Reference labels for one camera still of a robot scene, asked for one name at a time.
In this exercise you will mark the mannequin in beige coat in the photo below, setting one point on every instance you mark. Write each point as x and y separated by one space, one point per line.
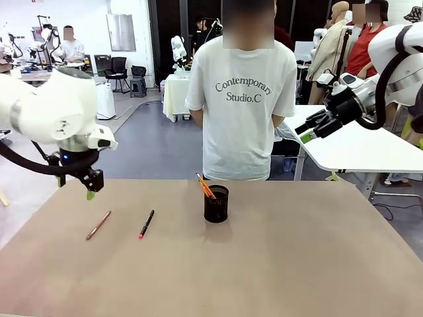
325 49

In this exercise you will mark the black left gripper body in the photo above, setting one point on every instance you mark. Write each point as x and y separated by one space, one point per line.
71 162

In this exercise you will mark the table with white cloth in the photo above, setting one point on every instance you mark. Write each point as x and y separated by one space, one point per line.
175 92

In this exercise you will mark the person in black shirt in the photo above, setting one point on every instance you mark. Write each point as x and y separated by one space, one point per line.
201 33

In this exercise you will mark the grey metal wall panel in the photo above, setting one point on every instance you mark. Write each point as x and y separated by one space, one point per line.
121 33

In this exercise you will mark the black pen with red cap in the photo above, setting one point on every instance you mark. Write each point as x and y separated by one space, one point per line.
146 224

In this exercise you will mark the person's right forearm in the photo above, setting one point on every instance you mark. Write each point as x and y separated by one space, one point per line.
276 119

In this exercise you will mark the person in white t-shirt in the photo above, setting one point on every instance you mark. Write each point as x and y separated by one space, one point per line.
241 132

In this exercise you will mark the black office chair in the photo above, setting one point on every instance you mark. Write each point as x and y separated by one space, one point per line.
117 69

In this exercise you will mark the brown pen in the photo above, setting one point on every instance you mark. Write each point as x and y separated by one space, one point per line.
98 225

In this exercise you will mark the black plastic stool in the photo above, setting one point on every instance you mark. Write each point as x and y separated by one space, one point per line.
138 87

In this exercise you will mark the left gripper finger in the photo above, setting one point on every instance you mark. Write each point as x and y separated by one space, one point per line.
94 181
61 181

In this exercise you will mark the orange pencil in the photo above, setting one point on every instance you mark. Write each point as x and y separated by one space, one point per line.
205 185

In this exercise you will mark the mannequin with bucket hat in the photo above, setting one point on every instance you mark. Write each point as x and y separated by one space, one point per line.
414 14

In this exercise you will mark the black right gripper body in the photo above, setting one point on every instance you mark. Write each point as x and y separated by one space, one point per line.
347 107

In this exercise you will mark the person's left forearm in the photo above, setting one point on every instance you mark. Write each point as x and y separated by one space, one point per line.
197 117

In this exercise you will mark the black tripod stand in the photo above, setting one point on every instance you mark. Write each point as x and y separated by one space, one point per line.
343 56

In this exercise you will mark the mannequin in dark red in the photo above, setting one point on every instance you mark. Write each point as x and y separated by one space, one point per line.
284 38

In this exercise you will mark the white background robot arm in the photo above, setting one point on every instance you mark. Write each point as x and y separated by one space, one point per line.
320 36
178 49
217 24
46 33

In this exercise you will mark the black mesh pen holder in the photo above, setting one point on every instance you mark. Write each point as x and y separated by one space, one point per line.
216 209

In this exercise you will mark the white air purifier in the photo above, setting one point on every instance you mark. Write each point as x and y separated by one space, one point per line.
107 102

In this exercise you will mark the figure in red shirt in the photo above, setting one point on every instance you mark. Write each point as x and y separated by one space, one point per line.
360 49

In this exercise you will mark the dark poster board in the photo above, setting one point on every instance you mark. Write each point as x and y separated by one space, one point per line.
100 62
87 62

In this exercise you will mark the wooden slat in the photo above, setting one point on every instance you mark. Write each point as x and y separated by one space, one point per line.
4 198

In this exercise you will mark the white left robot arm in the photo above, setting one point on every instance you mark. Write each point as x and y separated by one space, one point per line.
49 105

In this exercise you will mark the white board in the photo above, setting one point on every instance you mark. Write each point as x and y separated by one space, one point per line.
302 51

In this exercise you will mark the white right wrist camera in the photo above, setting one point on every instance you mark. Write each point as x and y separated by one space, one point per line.
325 80

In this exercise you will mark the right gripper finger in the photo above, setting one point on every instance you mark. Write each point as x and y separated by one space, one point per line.
322 130
310 123

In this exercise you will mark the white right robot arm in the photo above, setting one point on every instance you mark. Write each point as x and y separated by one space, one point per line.
396 49

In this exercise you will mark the black bag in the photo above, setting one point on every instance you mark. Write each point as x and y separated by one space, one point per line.
138 71

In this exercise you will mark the seated person in white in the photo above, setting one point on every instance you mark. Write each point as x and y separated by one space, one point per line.
74 49

